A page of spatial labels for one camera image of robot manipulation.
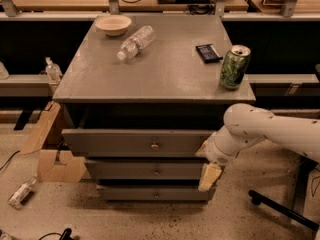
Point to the beige paper bowl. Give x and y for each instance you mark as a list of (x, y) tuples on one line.
[(113, 25)]

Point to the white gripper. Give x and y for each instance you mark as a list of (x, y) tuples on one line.
[(213, 151)]

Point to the grey top drawer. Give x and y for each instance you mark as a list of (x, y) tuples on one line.
[(134, 143)]

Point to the clear bottle on shelf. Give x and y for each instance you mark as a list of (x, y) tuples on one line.
[(53, 71)]

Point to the black snack bar packet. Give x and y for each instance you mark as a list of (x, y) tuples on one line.
[(208, 53)]

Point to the cardboard box on floor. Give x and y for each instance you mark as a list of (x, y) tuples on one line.
[(55, 162)]

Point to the black chair base leg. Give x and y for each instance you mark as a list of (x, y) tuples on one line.
[(258, 199)]

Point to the grey wooden drawer cabinet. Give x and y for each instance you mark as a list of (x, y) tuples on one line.
[(166, 87)]

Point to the grey bottom drawer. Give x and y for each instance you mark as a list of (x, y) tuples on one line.
[(154, 193)]

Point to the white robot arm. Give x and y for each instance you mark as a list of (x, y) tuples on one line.
[(245, 126)]

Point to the plastic bottle on floor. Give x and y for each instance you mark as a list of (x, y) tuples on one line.
[(22, 193)]

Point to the green soda can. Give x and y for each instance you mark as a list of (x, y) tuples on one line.
[(234, 66)]

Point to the clear plastic water bottle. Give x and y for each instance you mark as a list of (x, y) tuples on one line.
[(136, 43)]

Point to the grey middle drawer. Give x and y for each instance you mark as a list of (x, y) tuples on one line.
[(144, 169)]

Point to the grey drawer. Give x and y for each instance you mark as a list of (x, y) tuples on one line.
[(134, 143), (144, 169), (154, 193)]

